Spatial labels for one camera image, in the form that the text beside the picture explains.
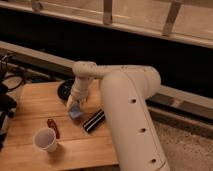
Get white blue sponge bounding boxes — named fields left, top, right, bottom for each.
left=68, top=102, right=83, bottom=119

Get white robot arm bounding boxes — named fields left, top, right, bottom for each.
left=67, top=61, right=170, bottom=171

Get black equipment at left edge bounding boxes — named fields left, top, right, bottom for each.
left=0, top=83, right=17, bottom=151

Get black white striped block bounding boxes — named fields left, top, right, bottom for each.
left=83, top=109, right=105, bottom=133

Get black cable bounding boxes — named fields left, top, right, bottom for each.
left=0, top=54, right=26, bottom=93

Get white paper cup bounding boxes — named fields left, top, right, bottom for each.
left=33, top=128, right=57, bottom=152

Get brown red small object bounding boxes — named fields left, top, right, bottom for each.
left=47, top=119, right=60, bottom=139

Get dark ceramic bowl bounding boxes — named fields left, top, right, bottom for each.
left=57, top=79, right=74, bottom=101

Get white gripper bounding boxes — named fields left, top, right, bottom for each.
left=66, top=79, right=90, bottom=111

